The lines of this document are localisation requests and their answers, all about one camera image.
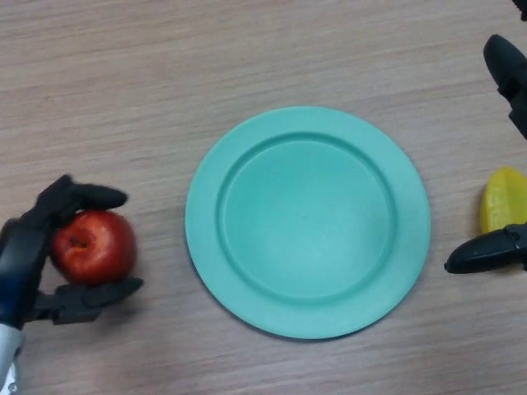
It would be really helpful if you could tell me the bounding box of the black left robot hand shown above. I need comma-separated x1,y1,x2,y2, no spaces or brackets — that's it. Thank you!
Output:
0,174,144,330

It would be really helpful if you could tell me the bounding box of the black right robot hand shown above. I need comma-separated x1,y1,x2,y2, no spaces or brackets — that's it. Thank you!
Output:
444,0,527,275

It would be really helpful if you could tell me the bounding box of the red apple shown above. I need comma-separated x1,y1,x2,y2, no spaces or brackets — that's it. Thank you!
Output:
49,209,138,287

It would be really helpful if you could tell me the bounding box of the green round plate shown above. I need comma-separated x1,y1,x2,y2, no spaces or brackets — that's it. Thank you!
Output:
184,105,432,341

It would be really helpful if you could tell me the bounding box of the yellow starfruit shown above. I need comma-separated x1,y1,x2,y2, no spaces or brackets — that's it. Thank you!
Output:
478,165,527,236

